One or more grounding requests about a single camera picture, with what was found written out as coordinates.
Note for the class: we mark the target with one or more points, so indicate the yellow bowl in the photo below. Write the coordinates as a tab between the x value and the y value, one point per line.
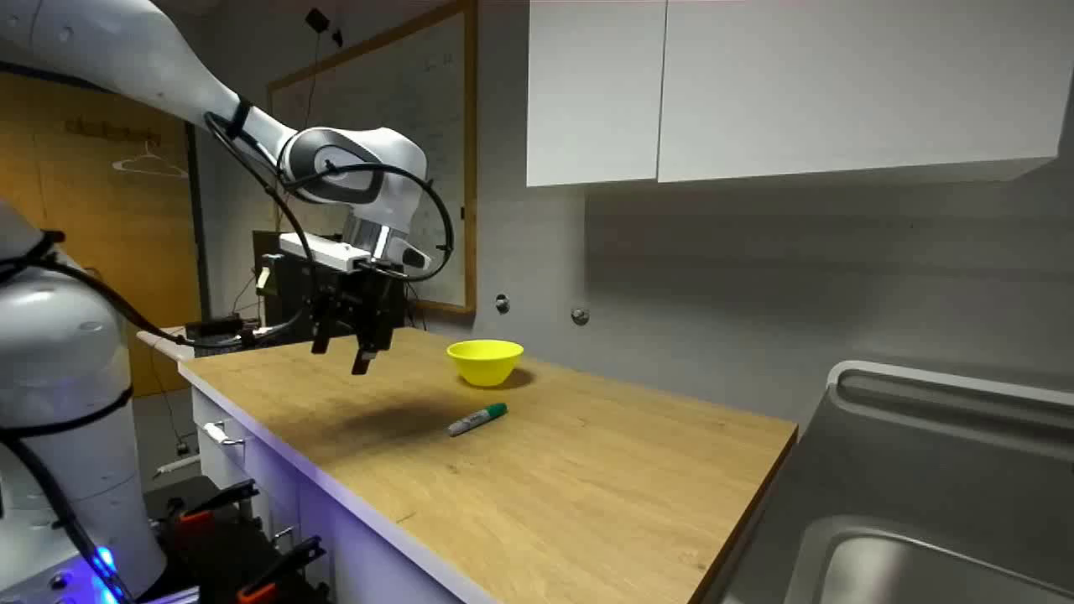
483	361

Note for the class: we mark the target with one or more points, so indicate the white wall cabinet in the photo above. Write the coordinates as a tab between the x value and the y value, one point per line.
800	89

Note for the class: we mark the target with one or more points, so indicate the white counter base cabinet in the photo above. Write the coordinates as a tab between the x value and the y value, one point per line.
289	503

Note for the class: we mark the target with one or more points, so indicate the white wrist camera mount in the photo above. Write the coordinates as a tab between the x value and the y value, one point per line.
336	249

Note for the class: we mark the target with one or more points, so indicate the stainless steel sink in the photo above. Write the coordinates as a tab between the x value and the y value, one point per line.
927	492

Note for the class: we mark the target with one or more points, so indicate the wide white cabinet door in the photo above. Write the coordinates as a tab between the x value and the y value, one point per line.
861	86

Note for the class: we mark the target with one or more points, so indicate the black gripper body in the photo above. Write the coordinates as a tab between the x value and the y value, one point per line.
356	298

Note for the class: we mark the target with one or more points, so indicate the narrow white cabinet door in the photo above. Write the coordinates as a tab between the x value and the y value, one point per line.
590	89

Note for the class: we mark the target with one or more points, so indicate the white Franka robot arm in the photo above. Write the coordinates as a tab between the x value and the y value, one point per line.
105	53

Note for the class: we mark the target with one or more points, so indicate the whiteboard with wooden frame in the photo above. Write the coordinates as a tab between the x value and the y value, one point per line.
439	134

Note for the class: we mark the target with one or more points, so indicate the orange wooden door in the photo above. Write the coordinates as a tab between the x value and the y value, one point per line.
105	246

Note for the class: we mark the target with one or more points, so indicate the round metal wall knob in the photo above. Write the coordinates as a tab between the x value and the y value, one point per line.
579	318

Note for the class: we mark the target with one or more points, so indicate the marker with green cap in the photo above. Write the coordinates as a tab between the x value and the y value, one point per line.
477	422

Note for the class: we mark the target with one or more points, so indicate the metal wall hook knob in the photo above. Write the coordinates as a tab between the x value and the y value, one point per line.
501	304

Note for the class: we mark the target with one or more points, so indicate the black table edge mount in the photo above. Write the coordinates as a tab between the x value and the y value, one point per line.
236	332

